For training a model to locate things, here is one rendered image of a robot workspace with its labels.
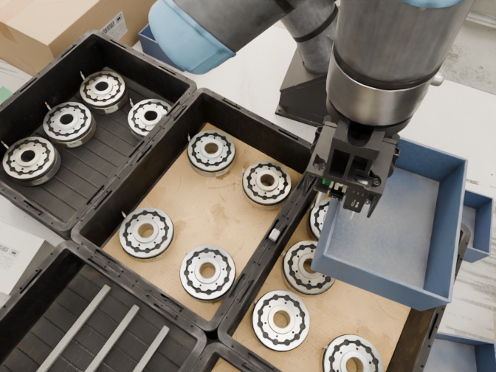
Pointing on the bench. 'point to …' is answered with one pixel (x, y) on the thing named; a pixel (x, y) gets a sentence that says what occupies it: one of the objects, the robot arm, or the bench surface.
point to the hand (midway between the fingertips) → (341, 189)
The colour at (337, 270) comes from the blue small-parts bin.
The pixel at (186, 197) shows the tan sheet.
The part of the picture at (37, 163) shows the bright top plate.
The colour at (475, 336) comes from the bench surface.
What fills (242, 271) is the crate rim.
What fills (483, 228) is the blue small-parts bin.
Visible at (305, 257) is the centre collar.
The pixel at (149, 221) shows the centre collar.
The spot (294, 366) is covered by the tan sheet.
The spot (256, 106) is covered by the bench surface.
